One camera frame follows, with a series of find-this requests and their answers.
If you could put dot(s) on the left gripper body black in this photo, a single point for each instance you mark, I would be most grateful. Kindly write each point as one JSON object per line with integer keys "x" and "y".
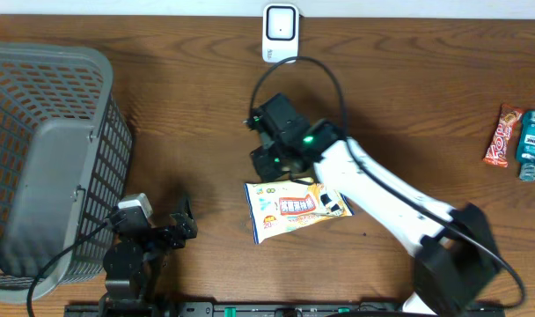
{"x": 164, "y": 239}

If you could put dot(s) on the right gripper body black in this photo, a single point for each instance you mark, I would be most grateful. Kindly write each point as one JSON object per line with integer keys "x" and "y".
{"x": 269, "y": 163}

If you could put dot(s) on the large yellow snack bag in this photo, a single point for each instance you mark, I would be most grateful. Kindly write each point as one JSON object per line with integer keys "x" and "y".
{"x": 285, "y": 206}

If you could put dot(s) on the red chocolate bar wrapper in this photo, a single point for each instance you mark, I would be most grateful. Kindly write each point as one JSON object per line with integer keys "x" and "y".
{"x": 496, "y": 154}

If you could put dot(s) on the teal mouthwash bottle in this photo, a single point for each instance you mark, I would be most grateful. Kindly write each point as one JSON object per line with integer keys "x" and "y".
{"x": 526, "y": 148}

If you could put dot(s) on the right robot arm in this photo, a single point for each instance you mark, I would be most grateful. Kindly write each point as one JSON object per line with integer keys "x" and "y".
{"x": 454, "y": 250}

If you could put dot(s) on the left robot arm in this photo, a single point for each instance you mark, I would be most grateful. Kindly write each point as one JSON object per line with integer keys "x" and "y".
{"x": 134, "y": 264}

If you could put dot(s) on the white barcode scanner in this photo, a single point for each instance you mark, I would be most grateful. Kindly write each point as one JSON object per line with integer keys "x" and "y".
{"x": 280, "y": 32}

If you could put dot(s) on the grey plastic basket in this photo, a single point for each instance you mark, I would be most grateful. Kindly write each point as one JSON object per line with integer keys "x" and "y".
{"x": 64, "y": 159}

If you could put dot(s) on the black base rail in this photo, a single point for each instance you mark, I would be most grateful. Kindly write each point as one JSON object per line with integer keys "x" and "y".
{"x": 208, "y": 309}

